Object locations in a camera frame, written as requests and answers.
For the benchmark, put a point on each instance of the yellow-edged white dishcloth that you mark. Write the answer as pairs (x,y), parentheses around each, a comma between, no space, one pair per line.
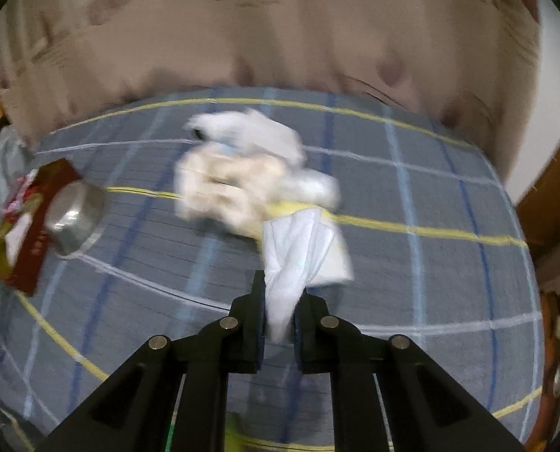
(302,246)

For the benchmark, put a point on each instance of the beige leaf-print curtain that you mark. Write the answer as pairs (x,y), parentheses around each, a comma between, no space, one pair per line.
(471,64)

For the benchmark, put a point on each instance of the stainless steel bowl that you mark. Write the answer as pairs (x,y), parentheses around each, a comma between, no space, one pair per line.
(75,217)

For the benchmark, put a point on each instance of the gold red tin box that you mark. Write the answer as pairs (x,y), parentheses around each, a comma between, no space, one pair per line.
(23,244)

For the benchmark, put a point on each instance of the green booklet package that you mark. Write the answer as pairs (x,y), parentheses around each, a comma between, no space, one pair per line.
(235,440)

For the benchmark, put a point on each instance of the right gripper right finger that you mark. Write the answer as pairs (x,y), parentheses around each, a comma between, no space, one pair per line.
(389,395)

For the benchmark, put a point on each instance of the grey plaid tablecloth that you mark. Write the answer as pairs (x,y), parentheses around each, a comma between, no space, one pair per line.
(437,253)

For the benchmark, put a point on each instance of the clear plastic bag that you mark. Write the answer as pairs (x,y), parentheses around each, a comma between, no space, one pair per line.
(314,187)

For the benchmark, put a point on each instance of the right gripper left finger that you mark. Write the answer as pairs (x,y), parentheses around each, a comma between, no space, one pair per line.
(171,395)

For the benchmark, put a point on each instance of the cream satin scrunchie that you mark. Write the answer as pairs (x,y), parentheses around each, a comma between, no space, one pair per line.
(235,190)

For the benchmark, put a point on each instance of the white sock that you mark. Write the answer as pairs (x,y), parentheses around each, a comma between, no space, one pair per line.
(280,308)

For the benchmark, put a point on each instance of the white sponge block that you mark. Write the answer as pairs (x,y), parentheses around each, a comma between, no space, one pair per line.
(260,134)

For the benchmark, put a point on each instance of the white fluffy plush toy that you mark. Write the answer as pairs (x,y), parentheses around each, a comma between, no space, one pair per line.
(224,127)

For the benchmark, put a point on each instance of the brown wooden door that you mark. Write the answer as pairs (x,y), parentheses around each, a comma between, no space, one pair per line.
(539,215)

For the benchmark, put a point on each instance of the red white printed cloth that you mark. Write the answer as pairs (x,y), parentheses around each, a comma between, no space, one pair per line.
(25,187)

